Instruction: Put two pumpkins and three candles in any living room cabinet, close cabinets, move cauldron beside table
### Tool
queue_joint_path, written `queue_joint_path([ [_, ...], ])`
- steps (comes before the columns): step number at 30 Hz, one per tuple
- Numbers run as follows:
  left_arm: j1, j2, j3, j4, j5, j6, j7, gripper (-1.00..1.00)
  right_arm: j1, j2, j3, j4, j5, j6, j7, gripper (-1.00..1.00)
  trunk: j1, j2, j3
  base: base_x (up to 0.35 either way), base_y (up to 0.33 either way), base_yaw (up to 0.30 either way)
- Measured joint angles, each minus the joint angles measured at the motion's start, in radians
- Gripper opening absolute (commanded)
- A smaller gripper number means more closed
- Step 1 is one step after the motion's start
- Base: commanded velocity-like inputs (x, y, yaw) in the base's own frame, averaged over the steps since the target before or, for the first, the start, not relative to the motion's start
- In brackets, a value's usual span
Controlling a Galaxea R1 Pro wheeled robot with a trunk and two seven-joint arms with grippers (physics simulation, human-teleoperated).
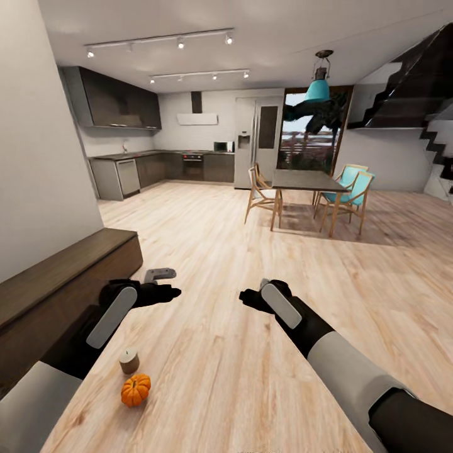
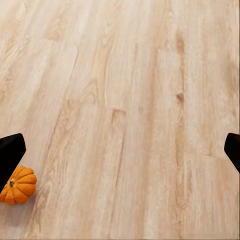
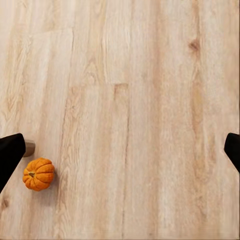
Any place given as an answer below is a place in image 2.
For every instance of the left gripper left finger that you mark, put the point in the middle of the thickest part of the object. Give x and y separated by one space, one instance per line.
12 149

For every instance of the pumpkin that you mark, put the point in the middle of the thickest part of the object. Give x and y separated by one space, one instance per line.
20 186

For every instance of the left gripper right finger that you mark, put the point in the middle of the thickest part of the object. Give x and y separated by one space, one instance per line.
232 149

